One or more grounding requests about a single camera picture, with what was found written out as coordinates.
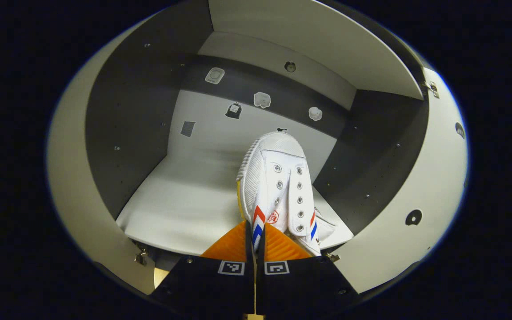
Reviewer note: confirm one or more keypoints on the white cabinet shelf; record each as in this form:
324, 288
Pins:
318, 40

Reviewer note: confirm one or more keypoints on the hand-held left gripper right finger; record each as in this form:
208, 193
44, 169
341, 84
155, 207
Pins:
300, 284

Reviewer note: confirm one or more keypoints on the white cabinet door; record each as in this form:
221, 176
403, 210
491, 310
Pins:
416, 186
74, 178

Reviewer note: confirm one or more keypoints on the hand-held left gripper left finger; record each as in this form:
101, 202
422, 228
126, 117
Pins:
207, 284

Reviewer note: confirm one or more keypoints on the metal door hinge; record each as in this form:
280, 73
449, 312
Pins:
332, 256
140, 257
431, 89

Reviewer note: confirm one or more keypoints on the white and grey shoe cabinet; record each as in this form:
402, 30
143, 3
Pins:
202, 195

